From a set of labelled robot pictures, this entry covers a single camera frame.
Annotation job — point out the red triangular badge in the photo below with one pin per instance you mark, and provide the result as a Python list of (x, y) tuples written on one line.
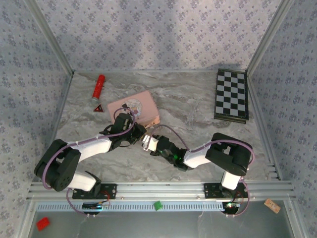
[(98, 108)]

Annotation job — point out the green toy block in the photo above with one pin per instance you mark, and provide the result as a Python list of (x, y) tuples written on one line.
[(157, 205)]

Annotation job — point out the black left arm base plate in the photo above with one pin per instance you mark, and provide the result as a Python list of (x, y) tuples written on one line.
[(109, 192)]

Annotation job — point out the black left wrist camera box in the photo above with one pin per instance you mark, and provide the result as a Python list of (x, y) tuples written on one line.
[(123, 121)]

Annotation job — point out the red toy block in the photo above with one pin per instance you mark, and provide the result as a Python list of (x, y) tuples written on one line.
[(42, 223)]

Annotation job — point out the pink box with round picture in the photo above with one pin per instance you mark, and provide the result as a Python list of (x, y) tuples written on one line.
[(135, 109)]

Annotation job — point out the black and grey chessboard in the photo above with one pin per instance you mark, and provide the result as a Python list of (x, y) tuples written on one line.
[(230, 95)]

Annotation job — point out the aluminium rail frame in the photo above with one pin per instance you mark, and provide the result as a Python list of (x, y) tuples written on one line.
[(158, 189)]

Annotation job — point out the red flashlight with silver head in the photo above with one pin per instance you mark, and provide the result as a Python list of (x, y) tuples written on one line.
[(98, 89)]

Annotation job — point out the right robot arm, white and black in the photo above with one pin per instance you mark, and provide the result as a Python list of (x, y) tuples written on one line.
[(223, 156)]

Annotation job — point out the left robot arm, white and black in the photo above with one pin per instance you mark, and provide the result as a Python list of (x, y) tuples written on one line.
[(74, 161)]

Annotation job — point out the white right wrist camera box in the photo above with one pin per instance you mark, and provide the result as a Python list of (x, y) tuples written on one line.
[(149, 143)]

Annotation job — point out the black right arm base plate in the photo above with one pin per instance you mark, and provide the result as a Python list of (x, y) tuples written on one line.
[(211, 191)]

